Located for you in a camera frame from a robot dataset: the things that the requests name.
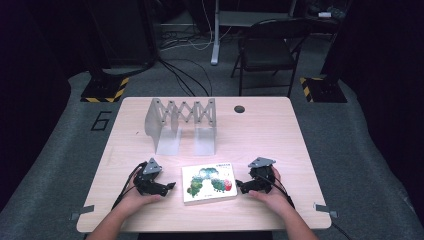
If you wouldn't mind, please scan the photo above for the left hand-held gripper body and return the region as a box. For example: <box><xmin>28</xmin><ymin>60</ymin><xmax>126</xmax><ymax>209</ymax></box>
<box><xmin>133</xmin><ymin>157</ymin><xmax>169</xmax><ymax>198</ymax></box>

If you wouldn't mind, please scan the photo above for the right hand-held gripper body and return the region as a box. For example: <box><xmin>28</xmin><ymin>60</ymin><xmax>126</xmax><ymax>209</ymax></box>
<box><xmin>247</xmin><ymin>156</ymin><xmax>278</xmax><ymax>195</ymax></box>

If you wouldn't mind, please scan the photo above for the person's right hand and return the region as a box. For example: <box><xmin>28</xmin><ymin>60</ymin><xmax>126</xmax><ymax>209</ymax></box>
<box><xmin>248</xmin><ymin>165</ymin><xmax>296</xmax><ymax>218</ymax></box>

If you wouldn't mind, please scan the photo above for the person's left hand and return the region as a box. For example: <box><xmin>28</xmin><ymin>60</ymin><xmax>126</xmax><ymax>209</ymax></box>
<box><xmin>120</xmin><ymin>175</ymin><xmax>163</xmax><ymax>214</ymax></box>

